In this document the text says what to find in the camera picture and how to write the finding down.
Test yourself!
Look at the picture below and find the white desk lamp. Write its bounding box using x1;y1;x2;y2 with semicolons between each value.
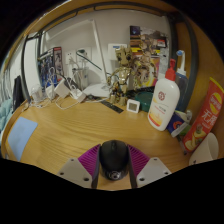
82;19;113;98

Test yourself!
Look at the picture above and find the small blue white box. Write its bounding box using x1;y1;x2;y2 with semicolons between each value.
166;111;191;138

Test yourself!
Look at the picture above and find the blue robot model kit box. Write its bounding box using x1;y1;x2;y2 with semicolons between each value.
37;46;65;88

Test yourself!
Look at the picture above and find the white blue electric toothbrush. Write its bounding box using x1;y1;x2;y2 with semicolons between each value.
175;49;190;113

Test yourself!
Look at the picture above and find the dark backpack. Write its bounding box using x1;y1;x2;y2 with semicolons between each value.
12;75;26;111

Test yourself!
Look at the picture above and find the small white desk clock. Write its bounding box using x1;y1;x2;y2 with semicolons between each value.
126;99;141;114

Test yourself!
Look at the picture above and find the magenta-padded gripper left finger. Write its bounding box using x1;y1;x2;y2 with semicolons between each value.
57;143;102;190

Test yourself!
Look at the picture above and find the brown tree figure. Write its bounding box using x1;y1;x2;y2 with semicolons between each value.
107;45;141;107

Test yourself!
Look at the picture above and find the black remote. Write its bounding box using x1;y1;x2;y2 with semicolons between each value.
99;99;124;114

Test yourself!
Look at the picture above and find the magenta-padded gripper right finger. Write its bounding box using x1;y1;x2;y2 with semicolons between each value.
127;144;172;190

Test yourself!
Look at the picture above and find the clear plastic container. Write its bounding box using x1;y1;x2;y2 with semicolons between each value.
31;83;46;103

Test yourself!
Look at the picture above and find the white power strip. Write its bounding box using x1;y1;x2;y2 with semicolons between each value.
68;84;88;103

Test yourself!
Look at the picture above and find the red chip can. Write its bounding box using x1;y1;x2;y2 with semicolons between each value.
182;77;224;153

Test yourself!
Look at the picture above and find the black computer mouse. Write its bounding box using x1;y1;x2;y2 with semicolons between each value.
98;139;130;182

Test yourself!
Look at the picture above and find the light blue mouse pad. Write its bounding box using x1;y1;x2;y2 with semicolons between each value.
7;116;39;162

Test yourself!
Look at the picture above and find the white wall socket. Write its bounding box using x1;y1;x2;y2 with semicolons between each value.
65;49;78;66

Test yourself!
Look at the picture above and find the white charger block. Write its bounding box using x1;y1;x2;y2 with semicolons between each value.
54;79;70;98

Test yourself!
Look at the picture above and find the white mug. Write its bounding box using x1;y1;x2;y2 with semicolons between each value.
188;132;220;166

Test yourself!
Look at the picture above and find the white lotion bottle red cap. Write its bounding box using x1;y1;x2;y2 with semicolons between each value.
147;58;181;132

